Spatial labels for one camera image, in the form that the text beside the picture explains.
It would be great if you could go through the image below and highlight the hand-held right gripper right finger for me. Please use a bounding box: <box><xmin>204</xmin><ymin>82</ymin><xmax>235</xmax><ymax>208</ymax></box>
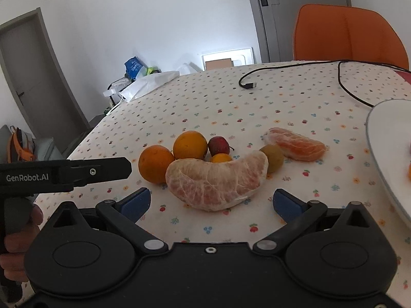
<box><xmin>252</xmin><ymin>189</ymin><xmax>375</xmax><ymax>259</ymax></box>

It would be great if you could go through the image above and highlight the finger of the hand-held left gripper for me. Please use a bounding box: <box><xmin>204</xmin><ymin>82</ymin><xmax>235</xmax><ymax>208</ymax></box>
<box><xmin>51</xmin><ymin>157</ymin><xmax>133</xmax><ymax>194</ymax></box>

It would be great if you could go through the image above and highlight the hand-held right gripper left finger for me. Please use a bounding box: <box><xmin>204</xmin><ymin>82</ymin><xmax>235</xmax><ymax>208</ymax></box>
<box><xmin>51</xmin><ymin>188</ymin><xmax>170</xmax><ymax>259</ymax></box>

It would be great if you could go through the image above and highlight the orange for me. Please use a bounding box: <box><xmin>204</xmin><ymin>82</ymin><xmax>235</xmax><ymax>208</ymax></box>
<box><xmin>173</xmin><ymin>130</ymin><xmax>209</xmax><ymax>160</ymax></box>
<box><xmin>138</xmin><ymin>145</ymin><xmax>175</xmax><ymax>185</ymax></box>

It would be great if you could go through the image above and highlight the round green fruit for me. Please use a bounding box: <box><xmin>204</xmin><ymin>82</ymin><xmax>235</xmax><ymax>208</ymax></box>
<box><xmin>259</xmin><ymin>144</ymin><xmax>285</xmax><ymax>174</ymax></box>

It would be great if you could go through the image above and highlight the orange-red pomelo segment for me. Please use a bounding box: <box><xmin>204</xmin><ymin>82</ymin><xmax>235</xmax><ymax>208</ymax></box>
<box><xmin>263</xmin><ymin>127</ymin><xmax>329</xmax><ymax>162</ymax></box>

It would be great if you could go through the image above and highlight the pale pink pomelo segment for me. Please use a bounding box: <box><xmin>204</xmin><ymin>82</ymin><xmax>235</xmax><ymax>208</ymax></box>
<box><xmin>165</xmin><ymin>150</ymin><xmax>269</xmax><ymax>212</ymax></box>

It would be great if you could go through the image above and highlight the small red fruit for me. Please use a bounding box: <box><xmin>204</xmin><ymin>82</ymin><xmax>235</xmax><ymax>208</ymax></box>
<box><xmin>208</xmin><ymin>136</ymin><xmax>237</xmax><ymax>156</ymax></box>

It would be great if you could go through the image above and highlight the white round plate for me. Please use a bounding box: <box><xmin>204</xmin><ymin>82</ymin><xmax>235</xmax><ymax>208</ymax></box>
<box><xmin>366</xmin><ymin>99</ymin><xmax>411</xmax><ymax>223</ymax></box>

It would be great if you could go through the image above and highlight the person's left hand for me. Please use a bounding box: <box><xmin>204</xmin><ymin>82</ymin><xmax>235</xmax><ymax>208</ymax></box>
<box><xmin>0</xmin><ymin>204</ymin><xmax>44</xmax><ymax>284</ymax></box>

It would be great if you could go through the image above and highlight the orange grey backpack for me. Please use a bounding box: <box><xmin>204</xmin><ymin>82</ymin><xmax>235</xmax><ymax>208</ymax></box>
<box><xmin>6</xmin><ymin>126</ymin><xmax>37</xmax><ymax>162</ymax></box>

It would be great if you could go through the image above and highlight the black metal rack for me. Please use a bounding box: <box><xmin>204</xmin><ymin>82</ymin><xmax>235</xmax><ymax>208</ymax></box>
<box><xmin>103</xmin><ymin>77</ymin><xmax>129</xmax><ymax>113</ymax></box>

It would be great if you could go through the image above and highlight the white plastic bag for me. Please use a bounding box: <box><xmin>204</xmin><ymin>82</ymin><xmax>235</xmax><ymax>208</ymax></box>
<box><xmin>120</xmin><ymin>71</ymin><xmax>180</xmax><ymax>102</ymax></box>

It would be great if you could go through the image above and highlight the blue packet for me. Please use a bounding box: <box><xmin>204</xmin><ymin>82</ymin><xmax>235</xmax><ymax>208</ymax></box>
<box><xmin>124</xmin><ymin>57</ymin><xmax>145</xmax><ymax>79</ymax></box>

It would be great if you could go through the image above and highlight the grey door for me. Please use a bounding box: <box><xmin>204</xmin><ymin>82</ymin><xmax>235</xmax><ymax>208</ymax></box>
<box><xmin>0</xmin><ymin>8</ymin><xmax>92</xmax><ymax>164</ymax></box>
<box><xmin>243</xmin><ymin>0</ymin><xmax>352</xmax><ymax>63</ymax></box>

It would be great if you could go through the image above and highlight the floral dotted tablecloth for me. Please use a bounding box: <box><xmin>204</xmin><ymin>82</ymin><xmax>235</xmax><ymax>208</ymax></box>
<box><xmin>32</xmin><ymin>61</ymin><xmax>411</xmax><ymax>308</ymax></box>

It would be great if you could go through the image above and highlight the translucent plastic bag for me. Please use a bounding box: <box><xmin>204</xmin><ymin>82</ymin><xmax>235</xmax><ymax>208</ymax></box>
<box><xmin>178</xmin><ymin>62</ymin><xmax>200</xmax><ymax>76</ymax></box>

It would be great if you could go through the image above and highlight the brown cardboard sheet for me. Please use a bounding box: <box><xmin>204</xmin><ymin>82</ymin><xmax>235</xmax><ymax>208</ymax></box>
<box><xmin>205</xmin><ymin>58</ymin><xmax>232</xmax><ymax>71</ymax></box>

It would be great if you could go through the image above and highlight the white framed board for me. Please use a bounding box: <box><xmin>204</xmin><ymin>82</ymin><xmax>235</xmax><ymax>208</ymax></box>
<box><xmin>201</xmin><ymin>47</ymin><xmax>254</xmax><ymax>71</ymax></box>

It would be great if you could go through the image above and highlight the orange chair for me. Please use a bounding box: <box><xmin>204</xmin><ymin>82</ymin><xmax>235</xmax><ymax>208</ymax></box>
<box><xmin>293</xmin><ymin>4</ymin><xmax>411</xmax><ymax>71</ymax></box>

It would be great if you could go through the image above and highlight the black cable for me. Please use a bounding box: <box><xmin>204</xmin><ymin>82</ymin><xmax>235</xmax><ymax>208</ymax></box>
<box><xmin>238</xmin><ymin>59</ymin><xmax>411</xmax><ymax>108</ymax></box>

